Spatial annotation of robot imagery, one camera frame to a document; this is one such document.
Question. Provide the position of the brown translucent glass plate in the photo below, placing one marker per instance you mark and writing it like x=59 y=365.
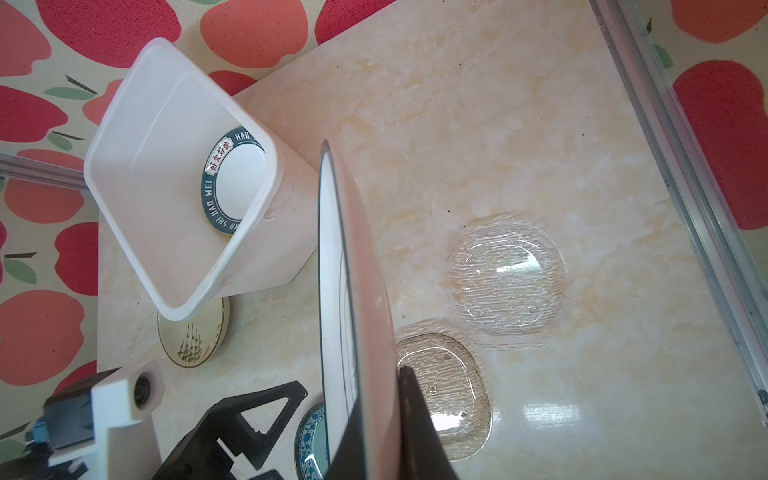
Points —
x=454 y=391

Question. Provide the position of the right aluminium frame post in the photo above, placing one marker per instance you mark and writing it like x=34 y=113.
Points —
x=732 y=276

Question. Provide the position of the white plate dark lettered rim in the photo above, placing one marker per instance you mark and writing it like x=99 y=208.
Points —
x=232 y=176

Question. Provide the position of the teal patterned plate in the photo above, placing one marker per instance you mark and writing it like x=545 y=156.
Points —
x=311 y=453

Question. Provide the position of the white plastic bin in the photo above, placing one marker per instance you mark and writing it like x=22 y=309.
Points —
x=144 y=169

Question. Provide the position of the white plate black flower outline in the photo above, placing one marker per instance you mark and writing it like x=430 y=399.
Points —
x=357 y=339

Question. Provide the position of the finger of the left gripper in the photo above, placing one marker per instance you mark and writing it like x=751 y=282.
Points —
x=209 y=449

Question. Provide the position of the clear glass plate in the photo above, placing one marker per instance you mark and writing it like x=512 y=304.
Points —
x=506 y=276

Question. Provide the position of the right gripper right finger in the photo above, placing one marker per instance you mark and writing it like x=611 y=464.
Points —
x=422 y=455

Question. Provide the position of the left aluminium frame post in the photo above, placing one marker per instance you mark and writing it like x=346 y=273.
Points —
x=42 y=173

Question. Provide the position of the beige plate brown rim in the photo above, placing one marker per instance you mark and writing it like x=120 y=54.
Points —
x=190 y=343

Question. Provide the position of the aluminium frame post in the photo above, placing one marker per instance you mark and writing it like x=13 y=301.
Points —
x=42 y=173
x=732 y=276

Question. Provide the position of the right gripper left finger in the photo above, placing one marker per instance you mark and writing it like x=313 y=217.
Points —
x=349 y=460

